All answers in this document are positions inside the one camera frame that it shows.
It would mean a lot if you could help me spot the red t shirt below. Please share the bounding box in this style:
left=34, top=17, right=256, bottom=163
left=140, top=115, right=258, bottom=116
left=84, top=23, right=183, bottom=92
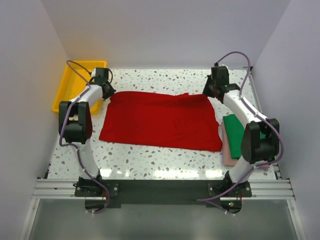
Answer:
left=99, top=91, right=223, bottom=152

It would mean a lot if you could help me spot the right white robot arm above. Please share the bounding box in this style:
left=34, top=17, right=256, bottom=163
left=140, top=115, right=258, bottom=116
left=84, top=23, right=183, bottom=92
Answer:
left=203, top=63, right=280, bottom=197

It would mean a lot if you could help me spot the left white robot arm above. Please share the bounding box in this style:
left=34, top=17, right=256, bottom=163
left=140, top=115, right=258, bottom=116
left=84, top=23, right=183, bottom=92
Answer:
left=58, top=67, right=116, bottom=196

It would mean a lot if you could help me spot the yellow plastic bin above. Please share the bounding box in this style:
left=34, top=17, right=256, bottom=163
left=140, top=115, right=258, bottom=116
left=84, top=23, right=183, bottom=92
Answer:
left=51, top=60, right=107, bottom=113

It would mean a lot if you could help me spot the green folded t shirt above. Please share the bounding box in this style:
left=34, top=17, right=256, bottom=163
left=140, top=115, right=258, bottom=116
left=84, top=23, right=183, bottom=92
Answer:
left=222, top=114, right=267, bottom=161

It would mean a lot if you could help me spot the pink folded t shirt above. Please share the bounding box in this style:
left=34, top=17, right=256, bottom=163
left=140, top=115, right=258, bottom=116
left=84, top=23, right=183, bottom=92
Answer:
left=219, top=121, right=270, bottom=172

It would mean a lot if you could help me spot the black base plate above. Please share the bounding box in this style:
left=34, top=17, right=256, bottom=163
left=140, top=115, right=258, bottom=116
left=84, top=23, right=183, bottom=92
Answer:
left=74, top=178, right=251, bottom=210

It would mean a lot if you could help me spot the aluminium frame rail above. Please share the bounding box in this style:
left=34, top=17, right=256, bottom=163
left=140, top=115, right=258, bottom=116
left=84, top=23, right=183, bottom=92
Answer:
left=32, top=179, right=295, bottom=200

